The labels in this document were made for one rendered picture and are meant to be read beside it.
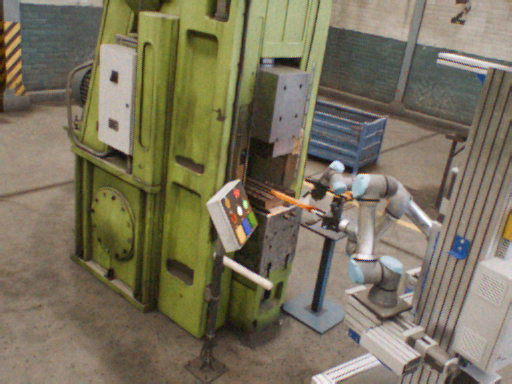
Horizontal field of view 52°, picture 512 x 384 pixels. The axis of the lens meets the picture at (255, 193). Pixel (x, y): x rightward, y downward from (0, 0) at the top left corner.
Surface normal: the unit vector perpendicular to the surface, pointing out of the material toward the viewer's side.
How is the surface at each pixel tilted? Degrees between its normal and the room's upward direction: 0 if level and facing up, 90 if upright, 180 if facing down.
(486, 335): 90
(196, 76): 89
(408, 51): 90
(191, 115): 89
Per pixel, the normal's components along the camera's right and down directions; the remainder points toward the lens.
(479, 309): -0.82, 0.12
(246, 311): -0.65, 0.20
